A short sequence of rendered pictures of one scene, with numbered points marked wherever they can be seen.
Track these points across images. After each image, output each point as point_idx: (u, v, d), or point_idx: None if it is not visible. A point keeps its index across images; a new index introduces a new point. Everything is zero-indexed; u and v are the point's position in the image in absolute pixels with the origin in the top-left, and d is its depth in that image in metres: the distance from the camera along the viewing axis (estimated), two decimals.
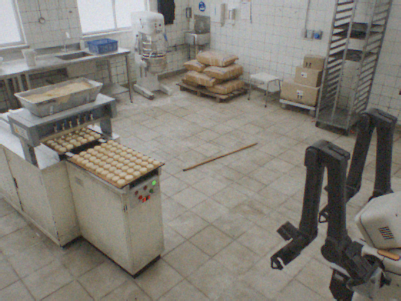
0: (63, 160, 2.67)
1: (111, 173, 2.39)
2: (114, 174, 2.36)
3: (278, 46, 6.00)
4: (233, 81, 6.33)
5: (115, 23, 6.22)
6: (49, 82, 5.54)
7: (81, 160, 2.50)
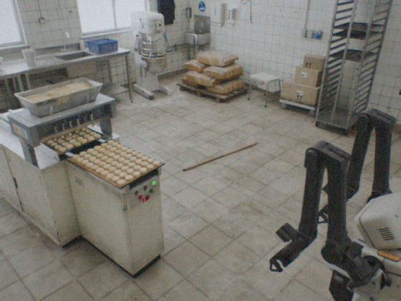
0: (63, 160, 2.67)
1: (111, 173, 2.39)
2: (114, 174, 2.36)
3: (278, 46, 6.00)
4: (233, 81, 6.33)
5: (115, 23, 6.22)
6: (49, 82, 5.54)
7: (81, 160, 2.50)
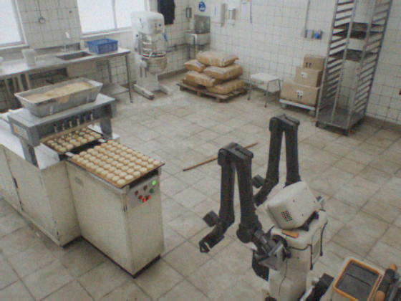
0: (63, 160, 2.67)
1: (111, 173, 2.39)
2: (114, 174, 2.36)
3: (278, 46, 6.00)
4: (233, 81, 6.33)
5: (115, 23, 6.22)
6: (49, 82, 5.54)
7: (81, 160, 2.50)
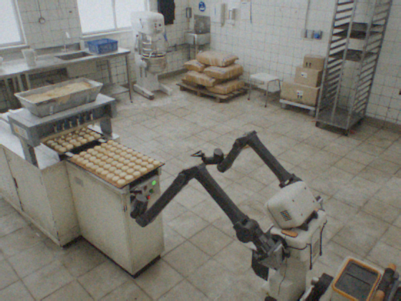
0: (63, 160, 2.67)
1: (111, 173, 2.39)
2: (114, 174, 2.36)
3: (278, 46, 6.00)
4: (233, 81, 6.33)
5: (115, 23, 6.22)
6: (49, 82, 5.54)
7: (81, 160, 2.50)
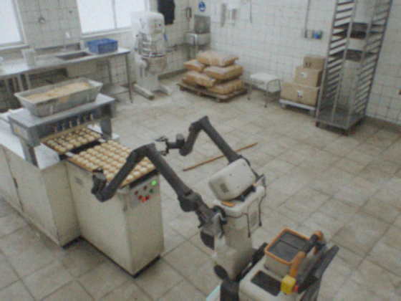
0: (63, 160, 2.67)
1: (111, 173, 2.39)
2: (114, 174, 2.36)
3: (278, 46, 6.00)
4: (233, 81, 6.33)
5: (115, 23, 6.22)
6: (49, 82, 5.54)
7: (81, 160, 2.50)
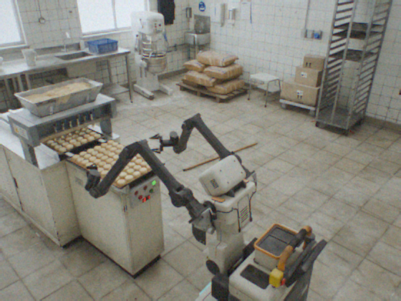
0: (63, 160, 2.67)
1: None
2: None
3: (278, 46, 6.00)
4: (233, 81, 6.33)
5: (115, 23, 6.22)
6: (49, 82, 5.54)
7: (81, 160, 2.50)
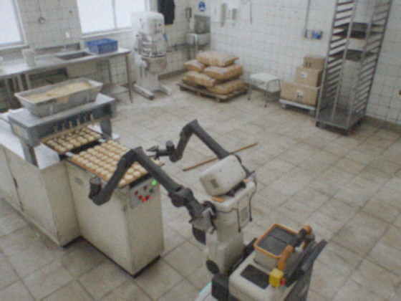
0: (63, 160, 2.67)
1: (111, 173, 2.39)
2: None
3: (278, 46, 6.00)
4: (233, 81, 6.33)
5: (115, 23, 6.22)
6: (49, 82, 5.54)
7: (81, 160, 2.50)
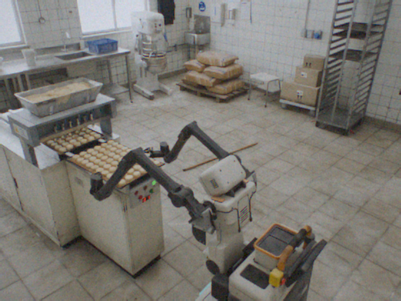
0: (63, 160, 2.67)
1: (111, 173, 2.39)
2: None
3: (278, 46, 6.00)
4: (233, 81, 6.33)
5: (115, 23, 6.22)
6: (49, 82, 5.54)
7: (81, 160, 2.50)
